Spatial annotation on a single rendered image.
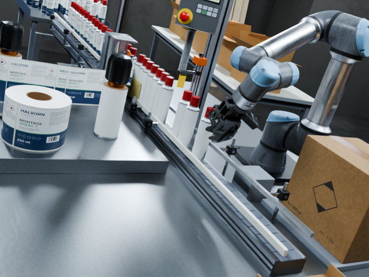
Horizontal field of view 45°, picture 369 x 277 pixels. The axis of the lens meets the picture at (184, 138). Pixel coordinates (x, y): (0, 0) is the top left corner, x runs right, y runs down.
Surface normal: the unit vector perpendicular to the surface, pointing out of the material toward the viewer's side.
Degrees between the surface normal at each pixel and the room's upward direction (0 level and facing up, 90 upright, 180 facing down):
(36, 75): 90
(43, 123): 90
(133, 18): 90
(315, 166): 90
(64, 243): 0
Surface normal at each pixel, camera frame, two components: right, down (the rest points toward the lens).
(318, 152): -0.87, -0.04
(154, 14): 0.33, 0.42
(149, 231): 0.25, -0.90
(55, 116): 0.73, 0.41
